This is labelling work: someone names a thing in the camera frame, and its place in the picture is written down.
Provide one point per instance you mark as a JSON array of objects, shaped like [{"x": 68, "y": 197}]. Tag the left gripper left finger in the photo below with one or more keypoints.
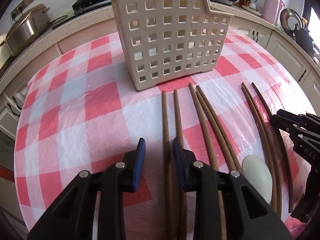
[{"x": 71, "y": 214}]

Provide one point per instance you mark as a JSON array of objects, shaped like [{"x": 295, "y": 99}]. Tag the pink checkered tablecloth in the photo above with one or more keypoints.
[{"x": 83, "y": 112}]

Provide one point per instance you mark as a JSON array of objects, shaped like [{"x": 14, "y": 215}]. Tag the white small oven appliance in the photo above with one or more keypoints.
[{"x": 5, "y": 53}]

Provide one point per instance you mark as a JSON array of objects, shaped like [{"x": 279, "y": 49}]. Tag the gold wall socket panel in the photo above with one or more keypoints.
[{"x": 19, "y": 8}]

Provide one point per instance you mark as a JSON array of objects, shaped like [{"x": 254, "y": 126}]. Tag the round steel pot lid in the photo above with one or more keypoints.
[{"x": 290, "y": 21}]

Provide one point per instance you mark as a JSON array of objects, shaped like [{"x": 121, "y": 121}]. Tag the black kettle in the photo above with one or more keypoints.
[{"x": 304, "y": 39}]

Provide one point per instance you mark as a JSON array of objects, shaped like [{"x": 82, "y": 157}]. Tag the dark brown wooden chopstick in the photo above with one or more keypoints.
[{"x": 283, "y": 150}]

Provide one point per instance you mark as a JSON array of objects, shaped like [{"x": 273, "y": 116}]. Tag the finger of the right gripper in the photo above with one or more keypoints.
[
  {"x": 290, "y": 116},
  {"x": 284, "y": 124}
]

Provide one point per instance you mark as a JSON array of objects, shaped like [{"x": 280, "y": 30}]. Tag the stainless steel rice cooker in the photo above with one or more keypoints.
[{"x": 27, "y": 29}]

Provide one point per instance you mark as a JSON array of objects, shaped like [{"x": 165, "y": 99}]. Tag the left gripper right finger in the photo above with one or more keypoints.
[{"x": 225, "y": 201}]

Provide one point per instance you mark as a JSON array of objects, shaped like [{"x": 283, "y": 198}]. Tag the black gas cooktop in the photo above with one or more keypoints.
[{"x": 81, "y": 5}]

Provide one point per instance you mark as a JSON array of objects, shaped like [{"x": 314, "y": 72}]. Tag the pink thermos bottle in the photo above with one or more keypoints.
[{"x": 271, "y": 10}]

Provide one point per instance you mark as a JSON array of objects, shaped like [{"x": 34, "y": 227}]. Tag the white plastic spoon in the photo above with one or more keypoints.
[{"x": 258, "y": 174}]

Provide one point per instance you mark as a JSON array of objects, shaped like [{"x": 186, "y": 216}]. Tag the white perforated utensil basket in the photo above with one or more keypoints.
[{"x": 166, "y": 39}]

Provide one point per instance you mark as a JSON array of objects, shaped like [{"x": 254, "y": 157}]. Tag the plate with cups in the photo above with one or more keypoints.
[{"x": 249, "y": 6}]

